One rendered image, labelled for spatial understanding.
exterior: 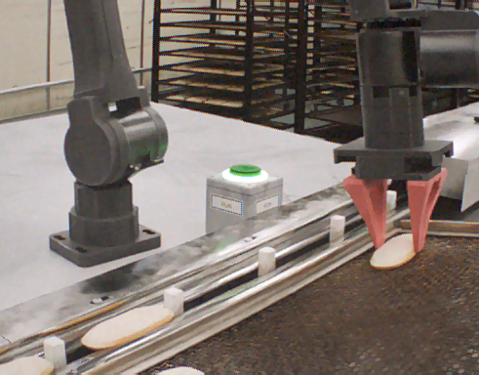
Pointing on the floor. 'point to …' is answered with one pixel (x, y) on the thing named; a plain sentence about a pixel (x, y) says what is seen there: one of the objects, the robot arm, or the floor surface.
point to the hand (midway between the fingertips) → (399, 241)
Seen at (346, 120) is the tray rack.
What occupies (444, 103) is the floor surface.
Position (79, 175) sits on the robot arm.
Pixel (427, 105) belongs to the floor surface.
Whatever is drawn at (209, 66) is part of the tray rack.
